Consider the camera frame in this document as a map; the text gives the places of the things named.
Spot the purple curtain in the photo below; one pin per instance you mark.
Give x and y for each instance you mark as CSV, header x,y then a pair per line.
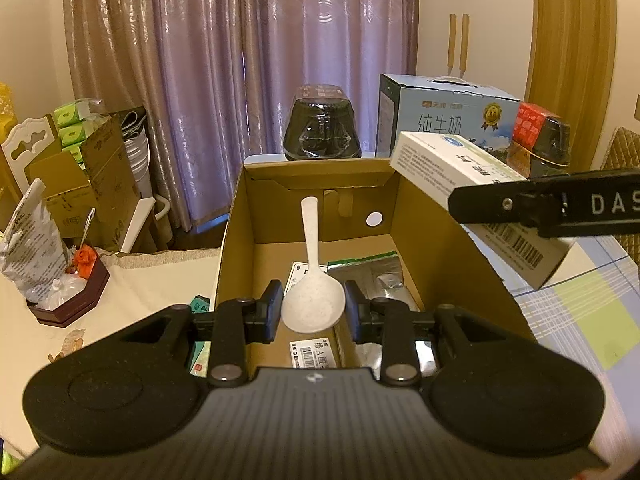
x,y
200,60

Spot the milk carton gift box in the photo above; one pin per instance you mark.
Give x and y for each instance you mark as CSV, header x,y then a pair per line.
x,y
430,110

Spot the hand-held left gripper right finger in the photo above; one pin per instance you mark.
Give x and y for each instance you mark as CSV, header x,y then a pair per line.
x,y
354,307

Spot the yellow plastic bag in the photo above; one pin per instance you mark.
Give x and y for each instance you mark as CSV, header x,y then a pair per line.
x,y
4,107

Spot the silver foil bag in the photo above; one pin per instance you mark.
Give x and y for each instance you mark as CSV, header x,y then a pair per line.
x,y
380,275

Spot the orange decoration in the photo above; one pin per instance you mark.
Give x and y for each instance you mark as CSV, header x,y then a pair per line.
x,y
85,260

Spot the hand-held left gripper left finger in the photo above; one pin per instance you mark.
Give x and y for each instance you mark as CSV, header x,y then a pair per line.
x,y
272,307

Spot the plain brown cardboard box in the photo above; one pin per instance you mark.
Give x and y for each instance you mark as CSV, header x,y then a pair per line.
x,y
55,175

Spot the chair with quilted cover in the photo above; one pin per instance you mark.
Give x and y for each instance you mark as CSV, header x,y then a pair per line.
x,y
622,150

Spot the wooden door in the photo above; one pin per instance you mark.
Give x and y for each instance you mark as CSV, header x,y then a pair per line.
x,y
570,35

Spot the cream tablecloth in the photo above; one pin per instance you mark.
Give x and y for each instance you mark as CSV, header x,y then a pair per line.
x,y
140,280

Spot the dark red octagonal box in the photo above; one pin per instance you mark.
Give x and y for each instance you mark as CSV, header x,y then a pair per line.
x,y
75,305

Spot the white stacked plastic items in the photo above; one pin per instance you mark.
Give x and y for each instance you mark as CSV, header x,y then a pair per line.
x,y
137,160

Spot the white plastic spoon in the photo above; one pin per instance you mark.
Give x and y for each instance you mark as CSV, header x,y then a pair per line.
x,y
312,300

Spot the green printed packet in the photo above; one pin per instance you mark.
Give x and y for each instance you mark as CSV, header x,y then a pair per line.
x,y
200,305

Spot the black bag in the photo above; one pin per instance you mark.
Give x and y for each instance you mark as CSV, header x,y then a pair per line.
x,y
130,120

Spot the green tissue pack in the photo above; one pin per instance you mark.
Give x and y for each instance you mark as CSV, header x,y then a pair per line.
x,y
80,112
75,135
74,154

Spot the metal spoon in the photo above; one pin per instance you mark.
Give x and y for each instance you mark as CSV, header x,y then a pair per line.
x,y
89,220

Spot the printed brown cardboard box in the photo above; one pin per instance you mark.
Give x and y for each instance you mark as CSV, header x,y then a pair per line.
x,y
107,170

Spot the red printed box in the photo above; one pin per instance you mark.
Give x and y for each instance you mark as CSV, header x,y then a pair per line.
x,y
530,120

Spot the white carved chair back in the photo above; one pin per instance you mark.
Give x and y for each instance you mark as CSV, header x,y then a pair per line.
x,y
30,127

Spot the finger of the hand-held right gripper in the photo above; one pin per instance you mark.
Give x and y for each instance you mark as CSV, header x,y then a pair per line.
x,y
490,204

